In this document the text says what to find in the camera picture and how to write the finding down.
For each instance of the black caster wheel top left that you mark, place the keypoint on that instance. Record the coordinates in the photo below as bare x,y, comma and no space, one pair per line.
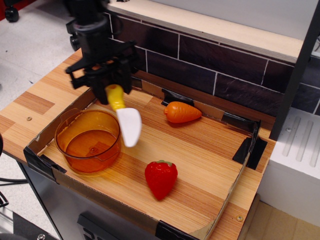
11,13

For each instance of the orange toy carrot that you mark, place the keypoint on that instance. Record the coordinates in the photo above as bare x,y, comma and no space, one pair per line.
180,112

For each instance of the white toy sink drainboard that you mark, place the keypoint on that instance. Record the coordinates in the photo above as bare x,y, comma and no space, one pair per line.
291,182

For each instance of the black chair caster wheel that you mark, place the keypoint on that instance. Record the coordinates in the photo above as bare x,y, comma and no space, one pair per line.
73,38

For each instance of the yellow handled white toy knife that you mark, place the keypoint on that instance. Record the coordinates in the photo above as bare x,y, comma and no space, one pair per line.
129,119

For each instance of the black shelf frame with wood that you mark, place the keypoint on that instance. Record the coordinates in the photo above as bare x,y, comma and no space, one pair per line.
233,34

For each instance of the orange transparent plastic pot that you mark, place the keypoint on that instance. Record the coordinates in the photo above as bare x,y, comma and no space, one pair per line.
90,140

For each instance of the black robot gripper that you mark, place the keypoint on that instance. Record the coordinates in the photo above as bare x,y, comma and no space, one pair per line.
103,61

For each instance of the cardboard fence with black tape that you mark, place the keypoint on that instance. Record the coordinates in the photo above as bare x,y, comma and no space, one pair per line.
210,199

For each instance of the red toy strawberry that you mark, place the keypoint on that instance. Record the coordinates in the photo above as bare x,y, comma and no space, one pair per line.
161,177

